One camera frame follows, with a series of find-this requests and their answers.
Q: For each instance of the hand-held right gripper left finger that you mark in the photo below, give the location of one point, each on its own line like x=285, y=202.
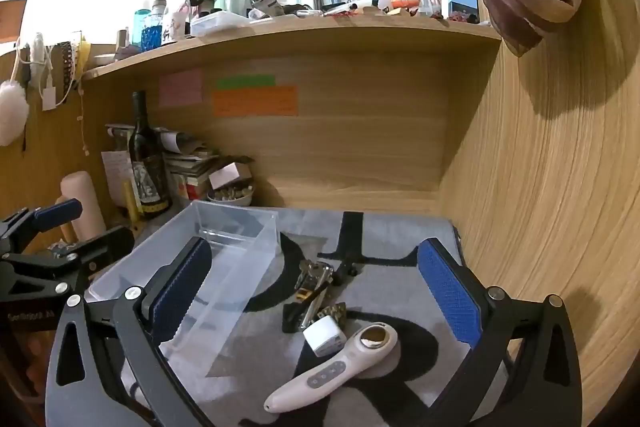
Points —
x=182, y=287

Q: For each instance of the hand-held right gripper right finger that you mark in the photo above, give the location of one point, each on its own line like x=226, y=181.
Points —
x=452, y=292

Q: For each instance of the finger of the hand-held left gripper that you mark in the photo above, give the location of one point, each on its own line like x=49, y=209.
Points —
x=57, y=212
x=110, y=242

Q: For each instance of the clear plastic storage box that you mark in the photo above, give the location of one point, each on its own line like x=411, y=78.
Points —
x=235, y=247

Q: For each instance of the white charger cube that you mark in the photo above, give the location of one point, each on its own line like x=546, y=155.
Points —
x=322, y=336

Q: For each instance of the white handheld massager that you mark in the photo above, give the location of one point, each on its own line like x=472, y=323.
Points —
x=325, y=374

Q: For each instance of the pink cylindrical mug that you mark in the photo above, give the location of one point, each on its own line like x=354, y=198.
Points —
x=85, y=202

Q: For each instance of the blue white wrapper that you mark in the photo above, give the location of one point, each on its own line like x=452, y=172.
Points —
x=62, y=249

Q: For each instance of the yellow tube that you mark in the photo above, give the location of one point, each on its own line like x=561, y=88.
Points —
x=131, y=202

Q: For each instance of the white paper sheet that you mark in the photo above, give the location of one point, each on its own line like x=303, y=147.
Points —
x=115, y=172

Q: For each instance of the grey black patterned mat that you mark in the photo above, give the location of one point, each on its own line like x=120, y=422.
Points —
x=395, y=232

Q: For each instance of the dark wine bottle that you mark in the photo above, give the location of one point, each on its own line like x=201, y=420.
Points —
x=145, y=157

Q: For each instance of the white bowl with trinkets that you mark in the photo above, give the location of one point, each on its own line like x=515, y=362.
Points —
x=230, y=198

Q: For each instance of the stack of books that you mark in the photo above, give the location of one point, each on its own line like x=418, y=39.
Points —
x=187, y=167

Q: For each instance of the white fluffy puff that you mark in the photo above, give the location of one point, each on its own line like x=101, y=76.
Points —
x=11, y=112

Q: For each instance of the leopard print hair clip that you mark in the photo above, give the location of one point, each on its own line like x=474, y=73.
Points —
x=337, y=309

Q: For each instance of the rolled paper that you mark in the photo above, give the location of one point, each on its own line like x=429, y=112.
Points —
x=170, y=139

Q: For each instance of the small white box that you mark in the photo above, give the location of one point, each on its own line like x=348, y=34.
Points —
x=227, y=176

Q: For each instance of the white hanging brush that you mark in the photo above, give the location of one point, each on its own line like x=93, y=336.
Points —
x=37, y=49

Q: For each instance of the pink sticky note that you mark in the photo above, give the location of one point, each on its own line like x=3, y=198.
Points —
x=180, y=88

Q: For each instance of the orange sticky note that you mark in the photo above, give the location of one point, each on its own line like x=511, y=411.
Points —
x=255, y=102

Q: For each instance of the blue patterned bottle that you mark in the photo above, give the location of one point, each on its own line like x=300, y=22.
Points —
x=151, y=32

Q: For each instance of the teal bottle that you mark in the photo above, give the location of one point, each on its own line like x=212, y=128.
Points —
x=139, y=24

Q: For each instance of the green sticky note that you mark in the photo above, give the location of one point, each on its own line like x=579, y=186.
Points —
x=246, y=82

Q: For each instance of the white printed mug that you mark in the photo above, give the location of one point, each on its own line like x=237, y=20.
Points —
x=173, y=26

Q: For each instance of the white rectangular container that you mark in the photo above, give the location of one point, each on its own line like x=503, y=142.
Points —
x=215, y=24

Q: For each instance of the wooden shelf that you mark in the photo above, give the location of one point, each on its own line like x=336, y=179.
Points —
x=300, y=32

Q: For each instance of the white wall charger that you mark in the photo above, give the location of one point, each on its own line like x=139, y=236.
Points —
x=48, y=99

